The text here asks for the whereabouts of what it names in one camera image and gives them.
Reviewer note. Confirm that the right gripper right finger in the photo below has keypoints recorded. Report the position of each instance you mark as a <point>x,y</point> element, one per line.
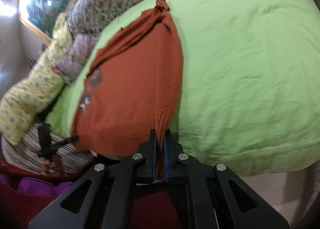
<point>214,196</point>

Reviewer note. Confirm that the orange knitted sweater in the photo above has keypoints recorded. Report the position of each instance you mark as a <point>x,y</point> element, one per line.
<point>133,86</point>

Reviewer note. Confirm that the person's left hand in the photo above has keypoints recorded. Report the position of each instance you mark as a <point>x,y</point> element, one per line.
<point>53,167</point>

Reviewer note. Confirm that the purple and red garment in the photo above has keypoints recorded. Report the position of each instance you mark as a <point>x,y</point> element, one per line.
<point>24,194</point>

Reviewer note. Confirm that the plaid checkered cloth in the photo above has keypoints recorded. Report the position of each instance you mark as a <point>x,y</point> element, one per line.
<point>24,154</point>

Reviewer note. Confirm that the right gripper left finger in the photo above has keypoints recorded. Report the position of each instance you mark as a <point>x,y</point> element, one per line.
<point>101,197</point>

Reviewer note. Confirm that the light green bed sheet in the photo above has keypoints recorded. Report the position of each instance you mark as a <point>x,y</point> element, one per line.
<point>250,86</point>

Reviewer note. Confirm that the pink floral blanket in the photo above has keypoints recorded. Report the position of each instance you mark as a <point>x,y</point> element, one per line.
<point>72,61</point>

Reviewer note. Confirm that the yellow cartoon print blanket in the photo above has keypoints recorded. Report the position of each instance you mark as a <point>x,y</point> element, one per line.
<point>32,95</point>

